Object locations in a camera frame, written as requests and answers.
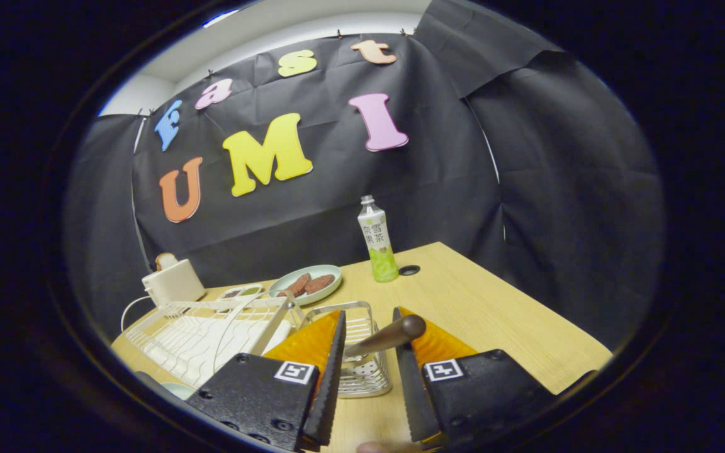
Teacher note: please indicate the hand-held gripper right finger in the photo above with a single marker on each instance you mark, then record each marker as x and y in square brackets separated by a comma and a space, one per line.
[410, 396]

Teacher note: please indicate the brown bread slice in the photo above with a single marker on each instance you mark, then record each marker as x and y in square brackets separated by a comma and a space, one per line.
[164, 259]

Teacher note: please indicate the white toaster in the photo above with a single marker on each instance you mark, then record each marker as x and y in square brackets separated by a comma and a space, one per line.
[174, 283]

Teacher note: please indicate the black table grommet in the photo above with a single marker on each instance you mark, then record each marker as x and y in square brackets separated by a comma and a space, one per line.
[409, 270]

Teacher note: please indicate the black backdrop cloth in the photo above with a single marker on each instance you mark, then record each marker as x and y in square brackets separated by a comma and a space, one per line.
[400, 189]

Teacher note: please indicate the pale green serving dish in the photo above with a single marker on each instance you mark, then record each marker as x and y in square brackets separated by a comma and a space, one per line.
[335, 279]

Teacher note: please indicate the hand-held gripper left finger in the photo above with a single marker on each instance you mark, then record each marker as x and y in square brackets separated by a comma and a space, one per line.
[331, 390]

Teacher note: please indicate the brown meat patty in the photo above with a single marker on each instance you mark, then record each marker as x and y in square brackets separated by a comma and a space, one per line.
[298, 285]
[320, 284]

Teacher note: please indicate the white drain mat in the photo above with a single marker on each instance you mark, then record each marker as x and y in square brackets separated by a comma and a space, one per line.
[199, 355]

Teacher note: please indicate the white divided condiment tray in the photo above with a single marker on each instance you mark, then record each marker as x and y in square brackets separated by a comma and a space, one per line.
[241, 297]

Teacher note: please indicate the green drink bottle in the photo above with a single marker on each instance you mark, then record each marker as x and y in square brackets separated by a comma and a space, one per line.
[377, 242]

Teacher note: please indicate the pale green plate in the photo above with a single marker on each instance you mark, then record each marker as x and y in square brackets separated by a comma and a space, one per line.
[180, 390]

